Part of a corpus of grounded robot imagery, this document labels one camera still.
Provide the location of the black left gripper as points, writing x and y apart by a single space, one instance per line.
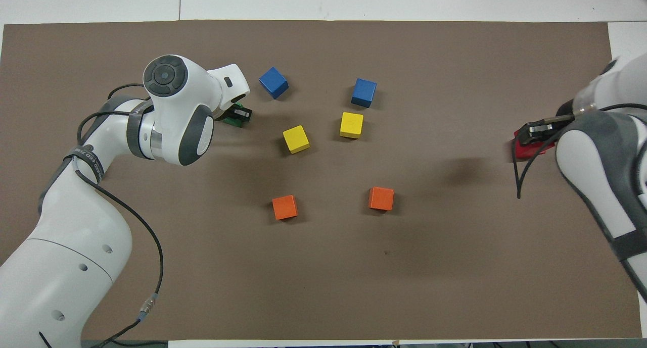
235 111

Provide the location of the brown table mat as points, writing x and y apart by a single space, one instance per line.
354 277

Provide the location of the blue wooden block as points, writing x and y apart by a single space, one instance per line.
363 92
273 82

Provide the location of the green wooden block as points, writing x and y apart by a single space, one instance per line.
230 123

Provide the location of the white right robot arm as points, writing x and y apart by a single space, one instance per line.
596 176

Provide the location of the yellow wooden block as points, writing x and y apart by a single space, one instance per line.
295 139
351 125

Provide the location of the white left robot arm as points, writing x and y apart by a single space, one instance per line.
65 267

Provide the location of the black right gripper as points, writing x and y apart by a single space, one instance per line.
543 136

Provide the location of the orange wooden block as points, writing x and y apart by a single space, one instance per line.
284 207
380 198

